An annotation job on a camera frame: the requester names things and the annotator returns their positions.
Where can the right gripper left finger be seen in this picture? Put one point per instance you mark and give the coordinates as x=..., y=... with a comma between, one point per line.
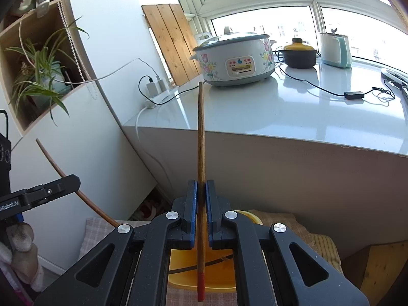
x=130, y=265

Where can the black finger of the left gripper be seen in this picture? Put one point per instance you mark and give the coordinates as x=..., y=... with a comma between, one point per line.
x=27, y=199

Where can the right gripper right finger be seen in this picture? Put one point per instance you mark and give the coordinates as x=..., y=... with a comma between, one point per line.
x=273, y=265

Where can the brown chopstick curved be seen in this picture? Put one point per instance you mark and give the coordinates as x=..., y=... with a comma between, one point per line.
x=79, y=193

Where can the brown chopstick red tip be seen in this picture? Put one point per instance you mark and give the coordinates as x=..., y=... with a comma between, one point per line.
x=201, y=215

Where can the yellow plastic utensil cup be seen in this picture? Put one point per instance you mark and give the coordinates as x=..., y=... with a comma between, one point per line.
x=219, y=270

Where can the white gloved hand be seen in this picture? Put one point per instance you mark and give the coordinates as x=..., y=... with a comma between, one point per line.
x=23, y=260

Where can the pink checkered cloth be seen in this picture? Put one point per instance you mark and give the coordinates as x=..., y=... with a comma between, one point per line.
x=97, y=229

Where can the potted spider plant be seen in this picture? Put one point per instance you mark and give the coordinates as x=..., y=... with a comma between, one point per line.
x=41, y=66

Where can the wooden stool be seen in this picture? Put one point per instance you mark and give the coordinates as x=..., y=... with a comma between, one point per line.
x=380, y=273

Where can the white counter unit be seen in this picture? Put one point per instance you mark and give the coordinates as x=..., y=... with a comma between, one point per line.
x=327, y=145

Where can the wooden slat board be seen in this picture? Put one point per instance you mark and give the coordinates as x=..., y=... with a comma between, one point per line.
x=175, y=40

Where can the floral white rice cooker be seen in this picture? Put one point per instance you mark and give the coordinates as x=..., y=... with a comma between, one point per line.
x=235, y=58

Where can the black pot yellow lid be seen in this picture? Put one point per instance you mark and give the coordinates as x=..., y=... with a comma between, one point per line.
x=298, y=55

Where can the white teal kettle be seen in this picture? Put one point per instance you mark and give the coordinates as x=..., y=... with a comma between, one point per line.
x=335, y=49

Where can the beige corduroy cushion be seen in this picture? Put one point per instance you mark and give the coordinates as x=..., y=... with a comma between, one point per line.
x=322, y=244

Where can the wooden wall shelf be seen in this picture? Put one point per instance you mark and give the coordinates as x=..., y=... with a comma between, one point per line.
x=61, y=9

